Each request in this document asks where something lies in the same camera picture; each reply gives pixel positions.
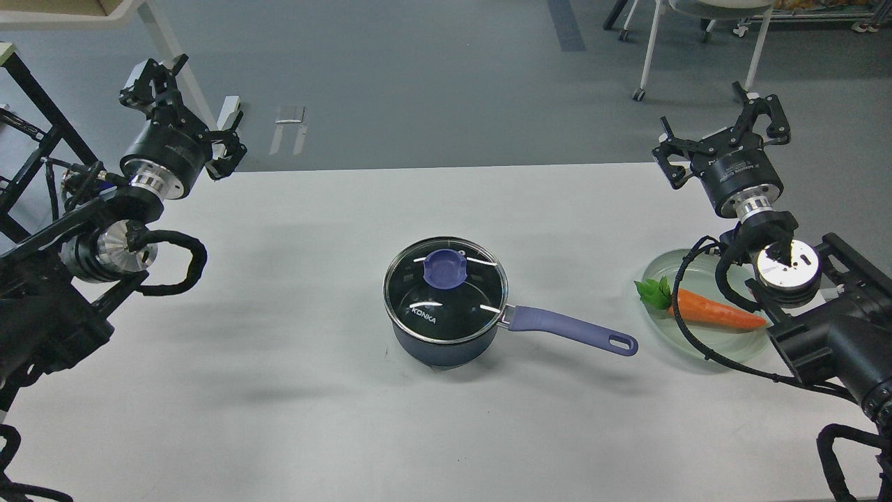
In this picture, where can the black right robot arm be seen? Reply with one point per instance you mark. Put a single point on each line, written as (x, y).
(827, 307)

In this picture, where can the glass pot lid purple knob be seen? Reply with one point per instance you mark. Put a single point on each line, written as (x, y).
(445, 290)

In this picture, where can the orange toy carrot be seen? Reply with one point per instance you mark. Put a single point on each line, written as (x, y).
(657, 294)

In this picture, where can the dark blue saucepan purple handle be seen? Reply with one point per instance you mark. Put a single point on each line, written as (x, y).
(519, 319)

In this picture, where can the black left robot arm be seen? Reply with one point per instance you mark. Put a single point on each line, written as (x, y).
(80, 234)

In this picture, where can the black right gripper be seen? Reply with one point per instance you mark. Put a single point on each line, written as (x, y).
(729, 174)

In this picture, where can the white desk with legs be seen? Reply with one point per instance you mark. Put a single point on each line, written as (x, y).
(95, 15)

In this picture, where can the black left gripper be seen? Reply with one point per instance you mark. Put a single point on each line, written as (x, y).
(165, 151)

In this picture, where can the black metal frame rack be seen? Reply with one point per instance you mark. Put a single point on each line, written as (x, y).
(60, 130)

